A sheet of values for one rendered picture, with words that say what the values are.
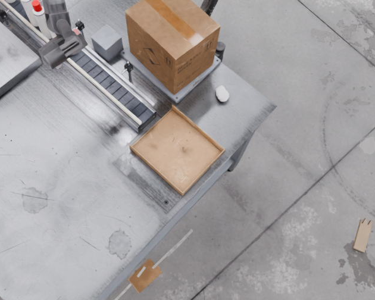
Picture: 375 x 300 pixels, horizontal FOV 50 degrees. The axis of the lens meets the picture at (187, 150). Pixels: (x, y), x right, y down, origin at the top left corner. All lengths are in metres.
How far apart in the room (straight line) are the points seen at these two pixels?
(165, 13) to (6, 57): 0.73
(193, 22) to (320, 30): 1.77
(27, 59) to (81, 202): 0.68
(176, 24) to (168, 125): 0.42
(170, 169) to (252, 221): 0.98
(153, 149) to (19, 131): 0.56
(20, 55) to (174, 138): 0.77
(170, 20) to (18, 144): 0.80
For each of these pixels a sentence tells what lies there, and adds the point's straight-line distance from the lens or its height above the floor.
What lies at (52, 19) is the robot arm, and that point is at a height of 1.41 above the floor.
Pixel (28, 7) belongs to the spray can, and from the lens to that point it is 1.91.
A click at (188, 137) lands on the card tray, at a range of 1.69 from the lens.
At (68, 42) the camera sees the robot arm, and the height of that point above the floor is 1.34.
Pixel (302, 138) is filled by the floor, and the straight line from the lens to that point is 2.76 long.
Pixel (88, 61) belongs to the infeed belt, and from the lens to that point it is 1.84.
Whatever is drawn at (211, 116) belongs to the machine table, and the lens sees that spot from 1.75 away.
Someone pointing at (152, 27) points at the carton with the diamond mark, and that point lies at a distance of 1.62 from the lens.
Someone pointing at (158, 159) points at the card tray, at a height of 0.83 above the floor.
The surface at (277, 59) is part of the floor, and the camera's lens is 3.01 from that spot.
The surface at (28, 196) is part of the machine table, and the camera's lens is 1.69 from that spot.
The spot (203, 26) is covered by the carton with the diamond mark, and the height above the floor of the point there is 1.12.
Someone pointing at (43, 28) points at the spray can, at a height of 0.96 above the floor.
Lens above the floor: 2.39
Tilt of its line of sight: 68 degrees down
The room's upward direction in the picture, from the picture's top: 9 degrees clockwise
